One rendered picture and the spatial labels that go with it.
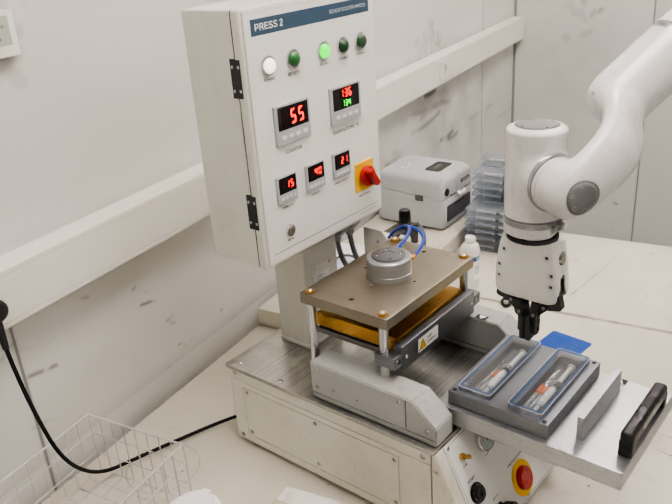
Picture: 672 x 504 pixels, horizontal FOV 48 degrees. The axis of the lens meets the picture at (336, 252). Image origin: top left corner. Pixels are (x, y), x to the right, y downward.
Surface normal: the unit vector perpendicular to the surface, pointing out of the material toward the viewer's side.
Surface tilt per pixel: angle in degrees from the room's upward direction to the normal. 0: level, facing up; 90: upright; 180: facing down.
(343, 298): 0
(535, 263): 91
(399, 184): 86
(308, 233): 90
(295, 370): 0
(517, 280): 94
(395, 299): 0
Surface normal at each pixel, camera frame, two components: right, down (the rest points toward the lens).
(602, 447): -0.07, -0.91
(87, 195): 0.87, 0.14
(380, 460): -0.62, 0.36
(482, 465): 0.68, -0.19
